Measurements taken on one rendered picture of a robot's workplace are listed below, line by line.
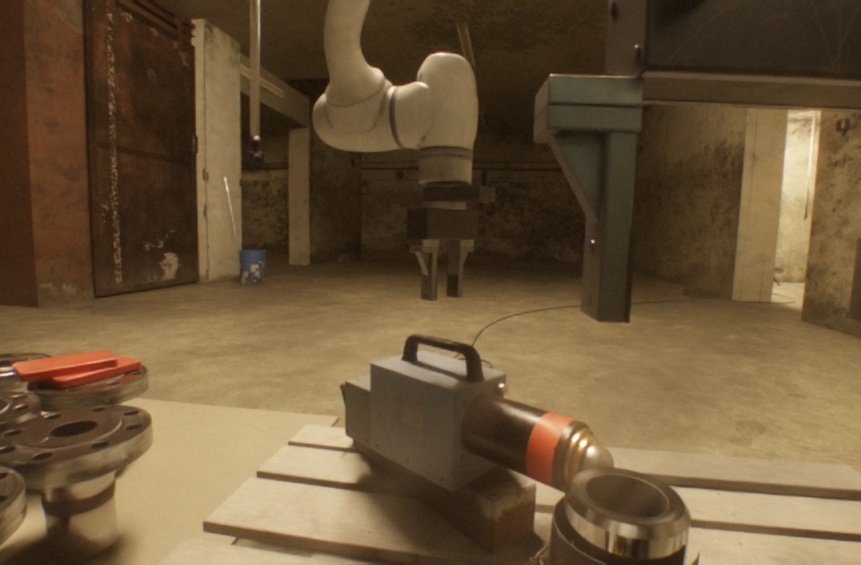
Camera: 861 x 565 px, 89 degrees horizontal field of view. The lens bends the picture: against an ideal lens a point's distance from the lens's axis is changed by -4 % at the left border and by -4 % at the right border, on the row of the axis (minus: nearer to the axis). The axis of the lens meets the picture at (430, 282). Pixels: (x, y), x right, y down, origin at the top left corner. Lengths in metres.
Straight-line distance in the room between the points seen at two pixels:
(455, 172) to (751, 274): 5.26
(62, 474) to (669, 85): 0.97
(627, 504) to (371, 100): 0.66
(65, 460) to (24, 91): 3.91
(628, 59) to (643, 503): 0.44
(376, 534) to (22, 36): 4.44
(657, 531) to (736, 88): 0.36
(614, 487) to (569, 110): 0.42
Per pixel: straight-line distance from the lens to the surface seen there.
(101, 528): 1.14
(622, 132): 0.21
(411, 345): 0.85
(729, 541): 0.98
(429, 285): 0.76
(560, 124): 0.20
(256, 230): 12.58
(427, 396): 0.76
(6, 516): 0.89
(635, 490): 0.55
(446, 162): 0.75
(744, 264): 5.82
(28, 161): 4.59
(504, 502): 0.78
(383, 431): 0.87
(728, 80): 0.23
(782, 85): 0.25
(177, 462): 1.46
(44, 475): 1.00
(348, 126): 0.81
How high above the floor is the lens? 0.64
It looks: 6 degrees down
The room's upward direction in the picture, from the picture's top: 1 degrees clockwise
